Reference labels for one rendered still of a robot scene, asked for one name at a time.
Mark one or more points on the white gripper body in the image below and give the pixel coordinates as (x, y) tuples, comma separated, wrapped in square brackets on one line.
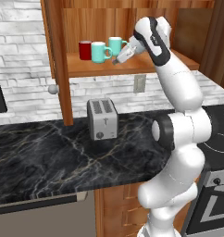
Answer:
[(126, 54)]

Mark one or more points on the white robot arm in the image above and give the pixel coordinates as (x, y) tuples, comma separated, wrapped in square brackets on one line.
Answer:
[(181, 92)]

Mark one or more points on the teal mug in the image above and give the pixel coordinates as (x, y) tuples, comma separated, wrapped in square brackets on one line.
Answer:
[(115, 46), (99, 53)]

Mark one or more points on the red mug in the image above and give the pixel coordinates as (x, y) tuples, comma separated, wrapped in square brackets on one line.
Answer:
[(84, 51)]

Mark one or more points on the wooden cabinet door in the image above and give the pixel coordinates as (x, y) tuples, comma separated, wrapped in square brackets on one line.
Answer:
[(192, 34), (59, 61)]

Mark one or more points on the tall wooden cabinet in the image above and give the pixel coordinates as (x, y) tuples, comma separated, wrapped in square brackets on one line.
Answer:
[(220, 40)]

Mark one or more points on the wooden base cabinet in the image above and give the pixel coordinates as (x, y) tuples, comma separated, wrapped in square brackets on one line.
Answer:
[(120, 209)]

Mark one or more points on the silver toaster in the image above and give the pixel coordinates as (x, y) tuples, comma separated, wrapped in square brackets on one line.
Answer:
[(102, 122)]

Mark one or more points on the grey round door knob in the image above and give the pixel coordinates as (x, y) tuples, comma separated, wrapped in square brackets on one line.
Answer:
[(52, 89)]

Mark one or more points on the black stove with oven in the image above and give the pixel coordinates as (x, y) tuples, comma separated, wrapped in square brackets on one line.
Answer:
[(217, 148)]

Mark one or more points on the black stove knob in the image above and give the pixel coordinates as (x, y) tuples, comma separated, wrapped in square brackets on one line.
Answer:
[(216, 181)]

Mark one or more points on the grey dishwasher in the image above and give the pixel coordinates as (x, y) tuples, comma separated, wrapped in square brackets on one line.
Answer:
[(39, 219)]

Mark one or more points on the grey wall outlet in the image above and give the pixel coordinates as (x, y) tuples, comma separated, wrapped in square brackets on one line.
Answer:
[(139, 83)]

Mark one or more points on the open wooden wall cabinet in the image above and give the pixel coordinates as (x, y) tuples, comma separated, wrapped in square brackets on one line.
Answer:
[(95, 24)]

